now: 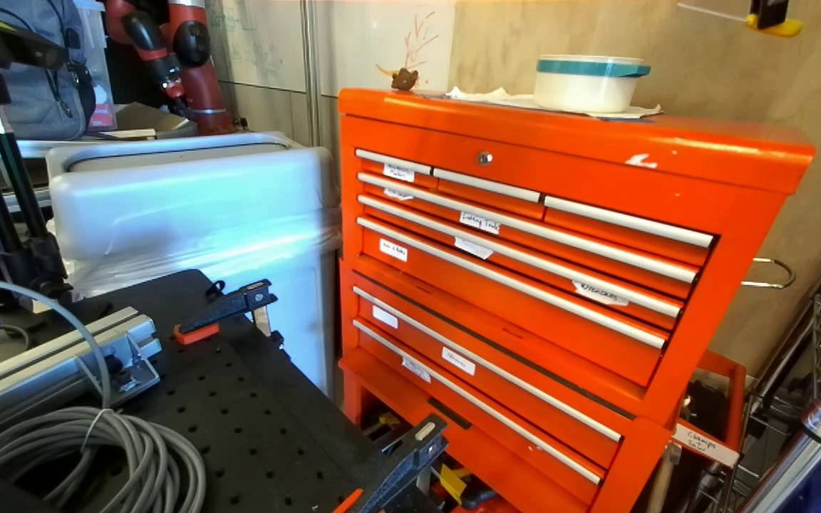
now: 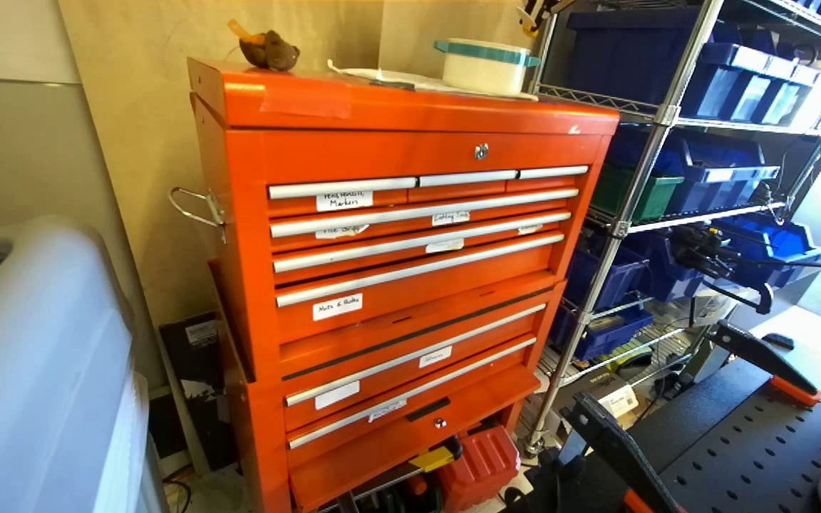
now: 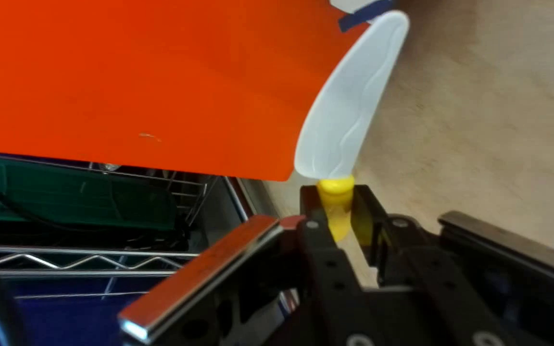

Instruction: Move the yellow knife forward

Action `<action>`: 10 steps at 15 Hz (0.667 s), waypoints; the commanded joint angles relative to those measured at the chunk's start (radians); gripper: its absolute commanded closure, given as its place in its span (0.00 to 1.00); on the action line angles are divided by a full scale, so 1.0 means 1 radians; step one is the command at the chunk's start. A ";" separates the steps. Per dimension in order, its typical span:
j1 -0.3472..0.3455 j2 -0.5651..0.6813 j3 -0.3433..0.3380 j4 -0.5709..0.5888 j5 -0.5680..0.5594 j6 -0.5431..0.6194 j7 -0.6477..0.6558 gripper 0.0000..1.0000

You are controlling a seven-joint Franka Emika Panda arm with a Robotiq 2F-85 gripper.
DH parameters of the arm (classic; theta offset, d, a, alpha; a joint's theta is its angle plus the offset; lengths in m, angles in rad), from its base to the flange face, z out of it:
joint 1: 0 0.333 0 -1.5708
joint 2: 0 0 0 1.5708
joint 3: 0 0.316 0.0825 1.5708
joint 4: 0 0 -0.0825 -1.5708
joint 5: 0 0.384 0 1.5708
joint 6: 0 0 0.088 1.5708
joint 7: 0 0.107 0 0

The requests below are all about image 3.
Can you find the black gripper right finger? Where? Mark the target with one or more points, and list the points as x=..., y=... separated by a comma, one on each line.
x=404, y=257

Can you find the orange metal tool chest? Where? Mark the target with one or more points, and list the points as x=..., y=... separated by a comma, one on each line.
x=162, y=84

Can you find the blue plastic bin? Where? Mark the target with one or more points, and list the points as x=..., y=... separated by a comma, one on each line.
x=66, y=320

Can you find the white bowl with teal rim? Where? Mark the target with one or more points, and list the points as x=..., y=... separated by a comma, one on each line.
x=362, y=19

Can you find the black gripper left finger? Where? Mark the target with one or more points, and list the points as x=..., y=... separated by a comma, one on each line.
x=327, y=270

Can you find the green plastic bin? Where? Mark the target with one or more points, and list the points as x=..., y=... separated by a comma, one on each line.
x=66, y=194

